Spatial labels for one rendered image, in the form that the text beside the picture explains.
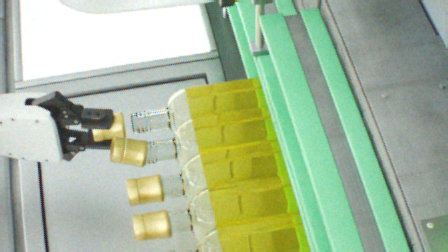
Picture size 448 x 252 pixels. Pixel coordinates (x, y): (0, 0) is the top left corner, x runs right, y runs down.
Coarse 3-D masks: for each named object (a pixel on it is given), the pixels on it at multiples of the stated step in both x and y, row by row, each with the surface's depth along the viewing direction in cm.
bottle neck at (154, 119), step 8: (136, 112) 122; (144, 112) 122; (152, 112) 121; (160, 112) 121; (136, 120) 121; (144, 120) 121; (152, 120) 121; (160, 120) 121; (136, 128) 121; (144, 128) 121; (152, 128) 121; (160, 128) 122; (168, 128) 122
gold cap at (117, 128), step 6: (114, 114) 121; (120, 114) 121; (114, 120) 120; (120, 120) 120; (114, 126) 120; (120, 126) 120; (96, 132) 120; (102, 132) 120; (108, 132) 120; (114, 132) 120; (120, 132) 121; (96, 138) 120; (102, 138) 121; (108, 138) 121
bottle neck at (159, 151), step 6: (150, 144) 117; (156, 144) 117; (162, 144) 117; (168, 144) 117; (150, 150) 117; (156, 150) 117; (162, 150) 117; (168, 150) 117; (150, 156) 117; (156, 156) 117; (162, 156) 117; (168, 156) 117; (174, 156) 117; (150, 162) 117; (156, 162) 118
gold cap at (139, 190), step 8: (152, 176) 114; (128, 184) 113; (136, 184) 113; (144, 184) 113; (152, 184) 113; (160, 184) 113; (128, 192) 113; (136, 192) 113; (144, 192) 113; (152, 192) 113; (160, 192) 113; (136, 200) 113; (144, 200) 113; (152, 200) 114; (160, 200) 114
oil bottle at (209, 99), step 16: (240, 80) 123; (256, 80) 123; (176, 96) 122; (192, 96) 121; (208, 96) 121; (224, 96) 121; (240, 96) 121; (256, 96) 121; (176, 112) 120; (192, 112) 120; (208, 112) 120; (224, 112) 120
